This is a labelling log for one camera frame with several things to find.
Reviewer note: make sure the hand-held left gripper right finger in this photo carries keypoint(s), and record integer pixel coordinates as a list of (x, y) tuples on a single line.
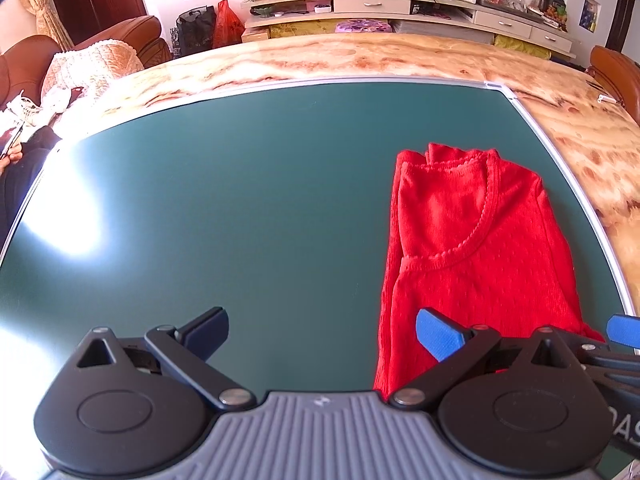
[(440, 332)]

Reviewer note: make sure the small cardboard box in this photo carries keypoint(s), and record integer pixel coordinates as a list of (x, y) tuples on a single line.
[(256, 34)]

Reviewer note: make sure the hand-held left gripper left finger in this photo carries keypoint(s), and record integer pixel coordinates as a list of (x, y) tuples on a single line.
[(210, 330)]

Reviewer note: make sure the purple plastic stool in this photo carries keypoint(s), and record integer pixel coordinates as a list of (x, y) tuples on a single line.
[(364, 26)]

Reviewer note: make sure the small white tube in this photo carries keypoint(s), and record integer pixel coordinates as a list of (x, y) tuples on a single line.
[(608, 98)]

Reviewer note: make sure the yellow package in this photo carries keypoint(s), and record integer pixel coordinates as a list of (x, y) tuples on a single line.
[(522, 46), (300, 29)]

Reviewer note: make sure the red plastic bag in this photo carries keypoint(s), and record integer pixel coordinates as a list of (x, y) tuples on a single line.
[(227, 25)]

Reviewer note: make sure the beige television cabinet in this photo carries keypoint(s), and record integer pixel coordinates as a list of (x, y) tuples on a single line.
[(370, 5)]

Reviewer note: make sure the beige lace sofa cover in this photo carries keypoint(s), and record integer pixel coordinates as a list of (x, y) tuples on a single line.
[(100, 60)]

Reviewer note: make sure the colourful toy box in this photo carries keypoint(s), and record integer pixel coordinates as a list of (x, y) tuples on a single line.
[(555, 9)]

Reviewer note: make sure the red knit sweater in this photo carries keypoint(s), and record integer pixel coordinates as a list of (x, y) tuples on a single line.
[(475, 240)]

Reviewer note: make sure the gold curtain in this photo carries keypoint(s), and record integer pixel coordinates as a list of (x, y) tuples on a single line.
[(47, 10)]

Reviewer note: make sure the blue wall picture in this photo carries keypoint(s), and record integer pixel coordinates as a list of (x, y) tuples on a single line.
[(589, 14)]

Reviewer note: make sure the green board with silver frame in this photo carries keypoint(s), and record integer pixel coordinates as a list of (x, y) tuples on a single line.
[(225, 200)]

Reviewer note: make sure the brown leather sofa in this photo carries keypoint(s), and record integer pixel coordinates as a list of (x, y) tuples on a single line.
[(145, 35)]

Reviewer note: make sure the dark door with gold sign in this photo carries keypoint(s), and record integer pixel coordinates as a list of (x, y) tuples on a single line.
[(621, 17)]

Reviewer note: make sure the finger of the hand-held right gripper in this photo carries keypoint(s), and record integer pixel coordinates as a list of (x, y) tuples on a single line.
[(612, 362), (625, 331)]

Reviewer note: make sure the brown wooden chair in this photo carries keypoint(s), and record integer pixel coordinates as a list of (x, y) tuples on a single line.
[(615, 75)]

